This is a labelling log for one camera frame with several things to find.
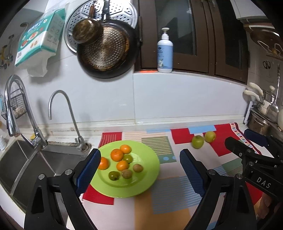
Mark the yellow-green apple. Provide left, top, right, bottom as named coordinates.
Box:
left=204, top=131, right=216, bottom=143

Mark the orange tangerine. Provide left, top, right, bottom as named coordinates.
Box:
left=98, top=157, right=109, bottom=170
left=110, top=149, right=124, bottom=162
left=116, top=160, right=129, bottom=172
left=119, top=144, right=131, bottom=154

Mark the small brown-green fruit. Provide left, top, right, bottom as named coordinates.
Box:
left=108, top=171, right=120, bottom=181

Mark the dark green apple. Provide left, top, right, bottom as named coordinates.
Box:
left=191, top=135, right=204, bottom=149

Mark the small green-brown fruit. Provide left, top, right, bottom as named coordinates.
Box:
left=121, top=169, right=133, bottom=179

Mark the small brown kiwi fruit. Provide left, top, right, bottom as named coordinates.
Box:
left=132, top=163, right=143, bottom=173

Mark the small green citrus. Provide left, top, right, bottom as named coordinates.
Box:
left=123, top=154, right=133, bottom=164

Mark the large chrome kitchen faucet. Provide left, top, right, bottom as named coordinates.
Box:
left=4, top=75, right=47, bottom=149

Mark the right hand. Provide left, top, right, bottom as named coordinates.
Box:
left=256, top=193, right=272, bottom=219

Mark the stainless steel pot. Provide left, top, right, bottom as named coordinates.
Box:
left=247, top=112, right=272, bottom=136

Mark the steel spatula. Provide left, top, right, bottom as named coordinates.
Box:
left=266, top=64, right=280, bottom=123

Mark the metal dish rack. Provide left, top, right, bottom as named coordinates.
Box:
left=243, top=101, right=282, bottom=141

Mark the white ceramic jug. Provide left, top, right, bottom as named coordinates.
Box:
left=277, top=109, right=283, bottom=131

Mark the thin gooseneck faucet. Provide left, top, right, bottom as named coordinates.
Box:
left=48, top=90, right=92, bottom=152

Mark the stainless steel sink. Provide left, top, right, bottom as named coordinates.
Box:
left=0, top=139, right=94, bottom=210

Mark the green plastic plate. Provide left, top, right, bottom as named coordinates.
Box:
left=90, top=140, right=160, bottom=198

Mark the colourful patchwork table mat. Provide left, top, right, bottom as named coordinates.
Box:
left=81, top=123, right=246, bottom=229

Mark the white small cup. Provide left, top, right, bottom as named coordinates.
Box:
left=0, top=135, right=7, bottom=151

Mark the wooden cutting board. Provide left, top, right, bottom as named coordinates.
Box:
left=244, top=22, right=282, bottom=60

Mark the white blue pump bottle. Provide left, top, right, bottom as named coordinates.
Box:
left=157, top=27, right=173, bottom=73

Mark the black frying pan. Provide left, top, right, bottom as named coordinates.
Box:
left=77, top=1, right=140, bottom=79

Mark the teal paper towel pack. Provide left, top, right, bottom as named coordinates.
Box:
left=15, top=8, right=66, bottom=77

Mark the small brass saucepan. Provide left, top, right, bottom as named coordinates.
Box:
left=72, top=4, right=103, bottom=45

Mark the perforated steel steamer tray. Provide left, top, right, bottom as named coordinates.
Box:
left=64, top=1, right=138, bottom=53

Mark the white-handled pot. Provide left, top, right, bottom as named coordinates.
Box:
left=244, top=82, right=275, bottom=105

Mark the black wire basket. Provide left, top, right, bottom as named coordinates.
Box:
left=1, top=89, right=27, bottom=120

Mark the dark wooden window frame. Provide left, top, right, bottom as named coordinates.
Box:
left=133, top=1, right=249, bottom=83

